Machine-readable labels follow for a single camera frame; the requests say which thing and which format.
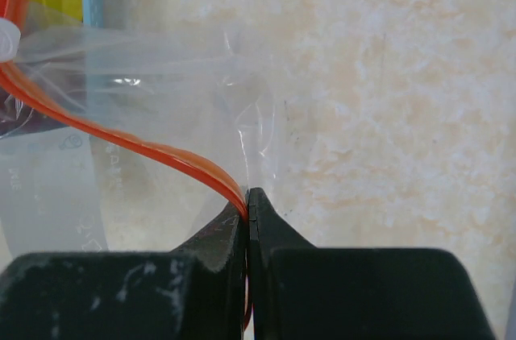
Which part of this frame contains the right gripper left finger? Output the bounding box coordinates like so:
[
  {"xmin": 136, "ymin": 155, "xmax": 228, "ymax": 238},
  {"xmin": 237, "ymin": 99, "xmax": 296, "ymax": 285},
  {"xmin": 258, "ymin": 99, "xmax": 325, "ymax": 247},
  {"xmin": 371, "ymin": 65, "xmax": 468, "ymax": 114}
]
[{"xmin": 1, "ymin": 205, "xmax": 247, "ymax": 339}]

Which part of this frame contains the clear zip top bag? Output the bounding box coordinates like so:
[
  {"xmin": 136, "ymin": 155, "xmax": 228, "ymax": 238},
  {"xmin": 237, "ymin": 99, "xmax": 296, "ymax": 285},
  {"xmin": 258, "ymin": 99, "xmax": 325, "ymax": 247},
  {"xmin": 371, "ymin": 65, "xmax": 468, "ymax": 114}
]
[{"xmin": 1, "ymin": 0, "xmax": 285, "ymax": 257}]

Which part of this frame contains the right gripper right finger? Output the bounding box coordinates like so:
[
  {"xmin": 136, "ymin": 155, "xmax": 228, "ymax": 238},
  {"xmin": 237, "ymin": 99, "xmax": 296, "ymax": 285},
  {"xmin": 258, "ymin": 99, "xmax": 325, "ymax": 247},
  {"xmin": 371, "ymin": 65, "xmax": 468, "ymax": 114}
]
[{"xmin": 248, "ymin": 188, "xmax": 494, "ymax": 339}]

